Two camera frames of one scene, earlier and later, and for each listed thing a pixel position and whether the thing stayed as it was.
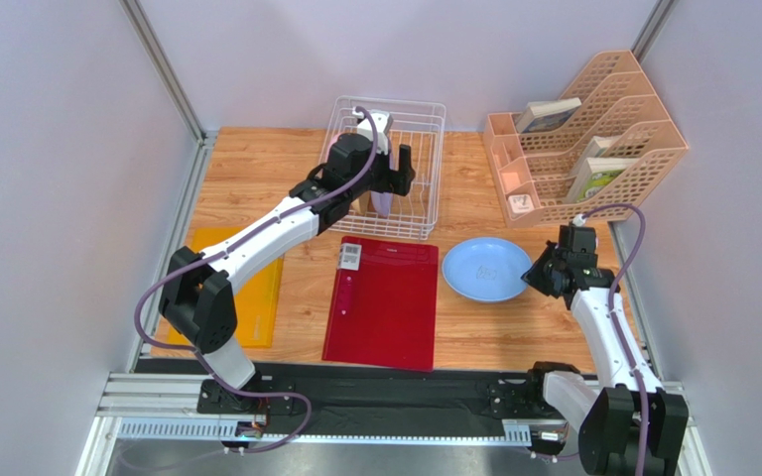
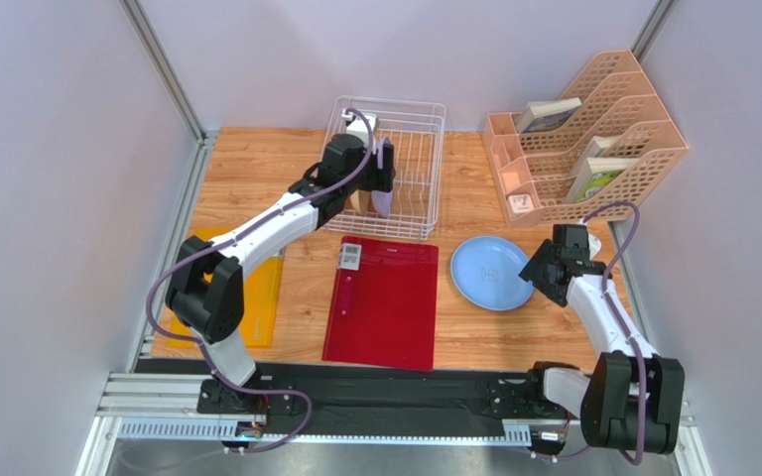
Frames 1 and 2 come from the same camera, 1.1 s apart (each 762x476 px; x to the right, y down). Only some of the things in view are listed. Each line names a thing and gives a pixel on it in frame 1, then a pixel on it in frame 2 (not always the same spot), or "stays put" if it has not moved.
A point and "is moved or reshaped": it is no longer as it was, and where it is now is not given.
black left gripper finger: x=401 y=179 -> x=386 y=175
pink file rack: x=611 y=155 stays put
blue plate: x=486 y=269 is moved or reshaped
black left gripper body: x=378 y=178 stays put
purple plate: x=383 y=200 stays put
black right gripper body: x=541 y=275 stays put
